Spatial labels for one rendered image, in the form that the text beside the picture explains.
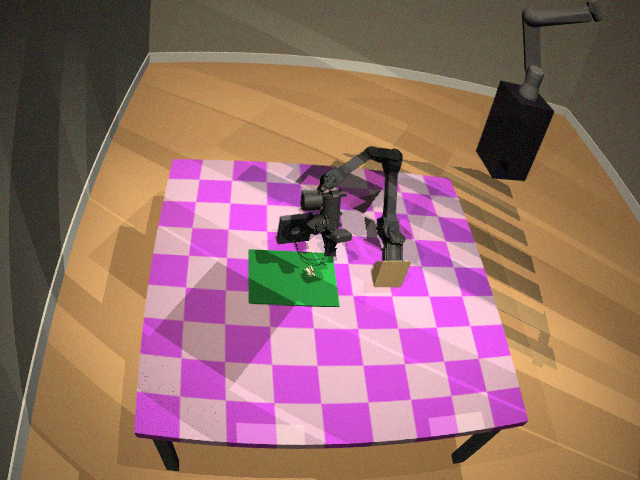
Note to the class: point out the green flat board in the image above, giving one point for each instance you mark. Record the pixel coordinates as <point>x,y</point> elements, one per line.
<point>285,278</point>

